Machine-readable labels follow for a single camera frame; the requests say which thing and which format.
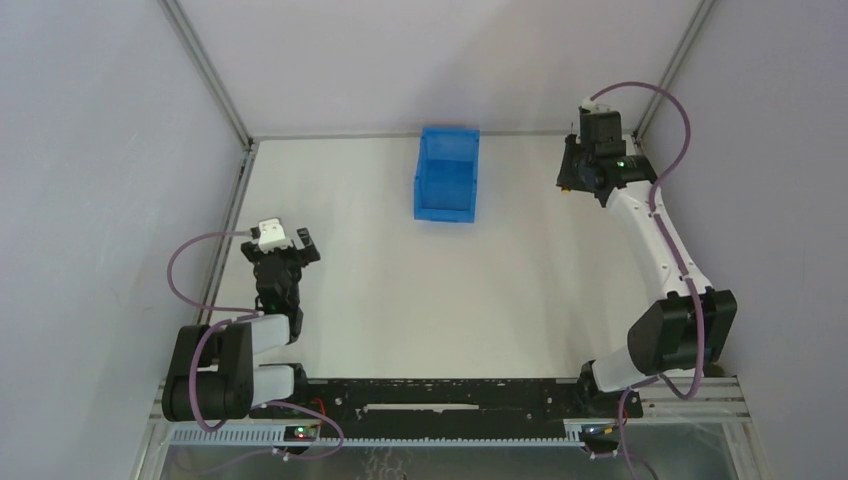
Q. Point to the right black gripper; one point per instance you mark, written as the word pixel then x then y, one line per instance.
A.
pixel 571 169

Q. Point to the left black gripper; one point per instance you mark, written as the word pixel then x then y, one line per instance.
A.
pixel 279 255

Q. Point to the black yellow screwdriver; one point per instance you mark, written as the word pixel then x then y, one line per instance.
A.
pixel 564 173

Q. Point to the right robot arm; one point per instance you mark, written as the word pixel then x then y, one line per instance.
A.
pixel 688 320

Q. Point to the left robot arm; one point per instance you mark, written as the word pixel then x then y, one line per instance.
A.
pixel 213 376

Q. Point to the blue plastic bin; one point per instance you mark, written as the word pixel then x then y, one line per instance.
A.
pixel 446 177

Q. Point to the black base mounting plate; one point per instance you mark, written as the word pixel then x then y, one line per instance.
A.
pixel 454 406

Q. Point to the small electronics board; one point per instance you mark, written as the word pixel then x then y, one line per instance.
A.
pixel 301 433

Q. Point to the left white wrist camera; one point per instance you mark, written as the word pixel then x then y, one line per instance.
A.
pixel 269 235

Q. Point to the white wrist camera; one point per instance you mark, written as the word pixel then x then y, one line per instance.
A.
pixel 269 235
pixel 588 106

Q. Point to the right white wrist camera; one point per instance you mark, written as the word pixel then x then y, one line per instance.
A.
pixel 588 106

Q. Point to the grey slotted cable duct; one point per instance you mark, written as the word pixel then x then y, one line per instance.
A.
pixel 282 435

